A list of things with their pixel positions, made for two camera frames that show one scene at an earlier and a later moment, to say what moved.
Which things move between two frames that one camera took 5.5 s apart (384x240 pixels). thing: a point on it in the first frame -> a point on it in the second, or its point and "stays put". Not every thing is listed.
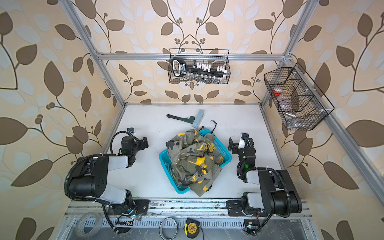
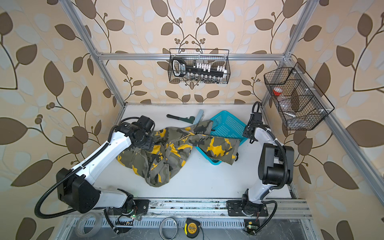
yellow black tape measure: [191, 228] stays put
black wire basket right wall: [301, 104] stays put
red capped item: [277, 91] stays put
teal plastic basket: [165, 157] -> [226, 125]
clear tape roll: [80, 222] stays put
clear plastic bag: [286, 106] stays put
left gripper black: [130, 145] -> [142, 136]
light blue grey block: [198, 118] stays put
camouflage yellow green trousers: [195, 160] -> [170, 147]
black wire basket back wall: [199, 66] stays put
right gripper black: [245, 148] -> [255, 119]
